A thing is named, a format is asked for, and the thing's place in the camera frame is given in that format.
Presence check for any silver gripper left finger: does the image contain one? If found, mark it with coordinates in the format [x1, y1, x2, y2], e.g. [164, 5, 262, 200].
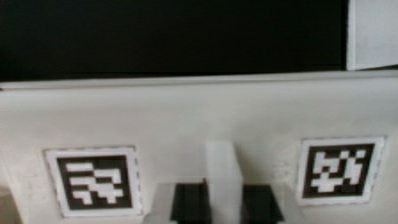
[169, 182, 212, 224]

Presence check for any white cabinet door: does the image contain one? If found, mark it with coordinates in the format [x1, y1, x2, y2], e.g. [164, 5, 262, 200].
[0, 70, 398, 224]

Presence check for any white U-shaped frame border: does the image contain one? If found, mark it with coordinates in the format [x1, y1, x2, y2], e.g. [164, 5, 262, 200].
[347, 0, 398, 71]

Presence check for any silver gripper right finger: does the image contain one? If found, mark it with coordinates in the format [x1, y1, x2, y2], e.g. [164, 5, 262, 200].
[242, 185, 285, 224]

